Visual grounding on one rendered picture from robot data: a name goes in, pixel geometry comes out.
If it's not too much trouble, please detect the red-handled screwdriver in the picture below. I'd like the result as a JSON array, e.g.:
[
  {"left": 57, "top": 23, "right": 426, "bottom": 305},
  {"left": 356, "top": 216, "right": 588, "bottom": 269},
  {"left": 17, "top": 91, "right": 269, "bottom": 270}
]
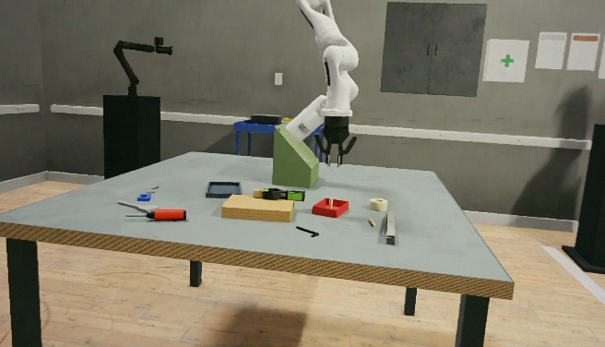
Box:
[{"left": 130, "top": 209, "right": 186, "bottom": 221}]

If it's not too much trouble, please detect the tan wooden board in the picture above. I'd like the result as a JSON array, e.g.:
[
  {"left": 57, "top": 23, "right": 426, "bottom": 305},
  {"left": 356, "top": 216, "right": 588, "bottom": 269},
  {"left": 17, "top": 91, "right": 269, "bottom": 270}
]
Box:
[{"left": 221, "top": 194, "right": 294, "bottom": 222}]

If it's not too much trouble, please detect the red rectangular tray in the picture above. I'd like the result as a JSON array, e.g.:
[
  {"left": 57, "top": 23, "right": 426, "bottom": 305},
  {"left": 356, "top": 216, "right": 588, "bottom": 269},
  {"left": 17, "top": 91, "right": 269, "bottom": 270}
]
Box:
[{"left": 312, "top": 198, "right": 349, "bottom": 218}]

